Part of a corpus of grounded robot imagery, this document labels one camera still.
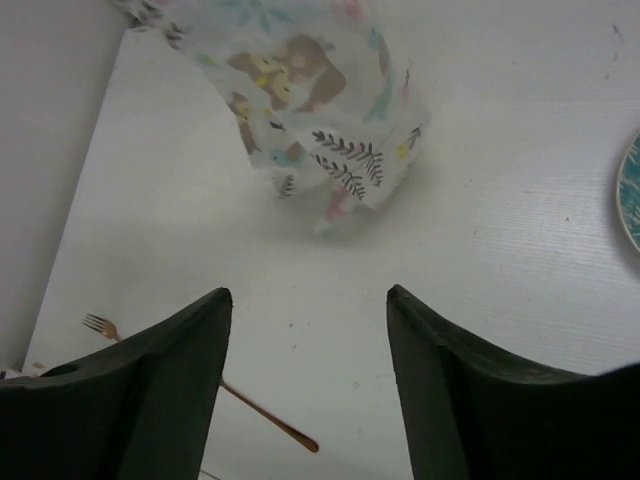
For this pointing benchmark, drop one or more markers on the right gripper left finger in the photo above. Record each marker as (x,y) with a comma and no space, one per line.
(138,409)

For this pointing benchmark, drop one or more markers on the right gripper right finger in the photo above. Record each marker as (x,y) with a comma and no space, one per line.
(473,410)

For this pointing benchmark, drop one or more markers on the red and teal plate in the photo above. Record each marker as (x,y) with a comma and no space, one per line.
(627,193)

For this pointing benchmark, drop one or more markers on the animal print cloth placemat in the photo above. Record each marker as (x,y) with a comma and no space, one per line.
(319,97)

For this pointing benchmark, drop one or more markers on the copper fork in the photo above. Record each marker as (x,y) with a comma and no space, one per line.
(109,330)

